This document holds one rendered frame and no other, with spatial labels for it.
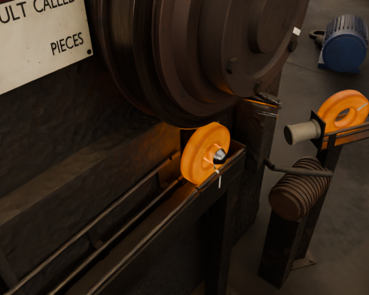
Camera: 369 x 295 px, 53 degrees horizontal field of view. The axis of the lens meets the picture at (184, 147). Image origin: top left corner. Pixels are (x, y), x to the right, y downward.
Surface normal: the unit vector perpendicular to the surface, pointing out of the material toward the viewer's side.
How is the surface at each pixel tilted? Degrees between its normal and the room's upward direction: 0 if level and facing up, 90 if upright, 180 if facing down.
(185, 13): 76
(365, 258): 0
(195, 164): 90
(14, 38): 90
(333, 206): 0
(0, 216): 0
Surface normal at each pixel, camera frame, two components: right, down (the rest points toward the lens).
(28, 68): 0.76, 0.41
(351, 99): 0.25, 0.62
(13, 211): 0.00, -0.77
